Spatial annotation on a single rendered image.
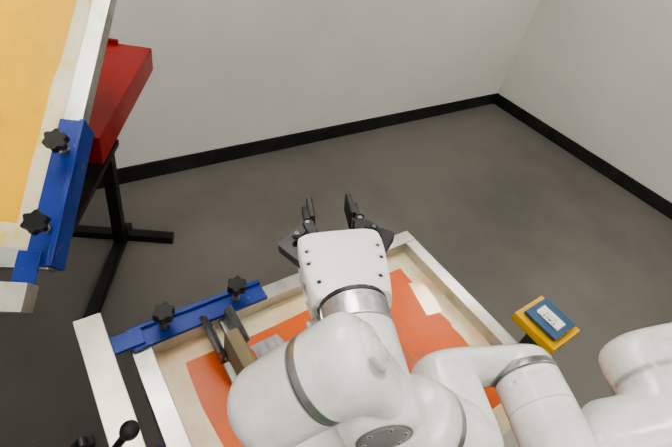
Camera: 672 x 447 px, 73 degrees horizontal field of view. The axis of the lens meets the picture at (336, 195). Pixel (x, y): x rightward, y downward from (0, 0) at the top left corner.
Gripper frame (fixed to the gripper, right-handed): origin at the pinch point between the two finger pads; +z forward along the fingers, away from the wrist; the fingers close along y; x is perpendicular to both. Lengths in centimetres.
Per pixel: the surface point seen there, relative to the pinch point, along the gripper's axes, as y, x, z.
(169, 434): -28, -46, -5
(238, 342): -15.5, -40.6, 8.0
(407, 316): 25, -57, 20
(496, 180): 168, -172, 203
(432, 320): 31, -58, 18
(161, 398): -30, -46, 1
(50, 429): -91, -137, 43
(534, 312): 61, -60, 18
